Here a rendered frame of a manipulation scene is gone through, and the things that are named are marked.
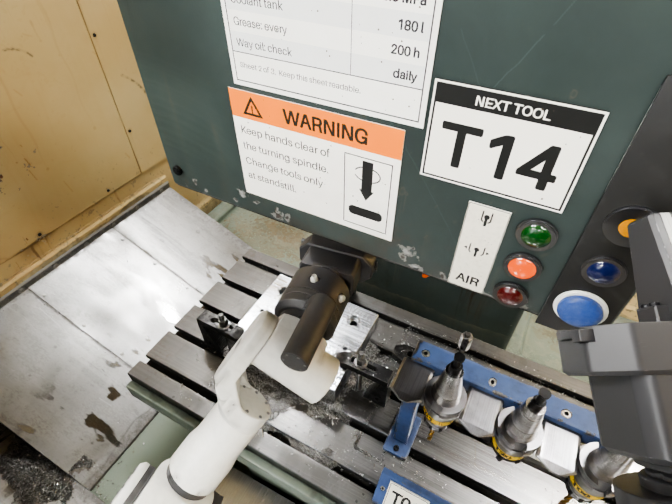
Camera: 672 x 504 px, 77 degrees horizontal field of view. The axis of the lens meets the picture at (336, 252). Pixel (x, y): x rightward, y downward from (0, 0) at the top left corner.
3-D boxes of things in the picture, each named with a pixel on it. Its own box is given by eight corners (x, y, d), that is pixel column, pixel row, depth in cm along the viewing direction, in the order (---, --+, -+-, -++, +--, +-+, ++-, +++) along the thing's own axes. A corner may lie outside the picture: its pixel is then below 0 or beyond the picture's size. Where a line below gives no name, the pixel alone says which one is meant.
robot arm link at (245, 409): (321, 339, 57) (262, 413, 59) (267, 301, 56) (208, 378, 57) (322, 360, 51) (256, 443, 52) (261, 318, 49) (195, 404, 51)
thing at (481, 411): (491, 444, 61) (493, 442, 60) (455, 427, 63) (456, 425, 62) (502, 403, 65) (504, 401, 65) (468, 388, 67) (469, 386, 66)
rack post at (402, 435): (405, 461, 88) (426, 391, 68) (381, 449, 90) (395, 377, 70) (422, 420, 95) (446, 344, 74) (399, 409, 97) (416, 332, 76)
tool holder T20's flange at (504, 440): (537, 421, 64) (542, 413, 62) (539, 461, 60) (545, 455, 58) (493, 409, 65) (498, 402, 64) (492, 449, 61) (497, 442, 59)
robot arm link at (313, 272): (380, 238, 62) (354, 297, 54) (375, 283, 69) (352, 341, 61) (301, 219, 66) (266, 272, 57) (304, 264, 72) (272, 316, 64)
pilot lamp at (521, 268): (531, 285, 32) (541, 265, 30) (502, 275, 33) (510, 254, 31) (533, 280, 32) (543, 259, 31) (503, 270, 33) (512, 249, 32)
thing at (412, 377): (418, 410, 64) (419, 407, 64) (386, 394, 66) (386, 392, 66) (433, 373, 69) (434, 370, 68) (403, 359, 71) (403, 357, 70)
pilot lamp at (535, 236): (546, 255, 30) (557, 231, 28) (514, 244, 31) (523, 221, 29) (547, 249, 30) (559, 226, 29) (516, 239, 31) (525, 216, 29)
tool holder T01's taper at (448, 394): (466, 391, 65) (476, 368, 60) (452, 413, 62) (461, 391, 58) (440, 375, 67) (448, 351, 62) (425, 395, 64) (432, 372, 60)
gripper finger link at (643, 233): (673, 207, 23) (703, 323, 21) (632, 227, 26) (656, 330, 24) (643, 208, 23) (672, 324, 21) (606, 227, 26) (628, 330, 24)
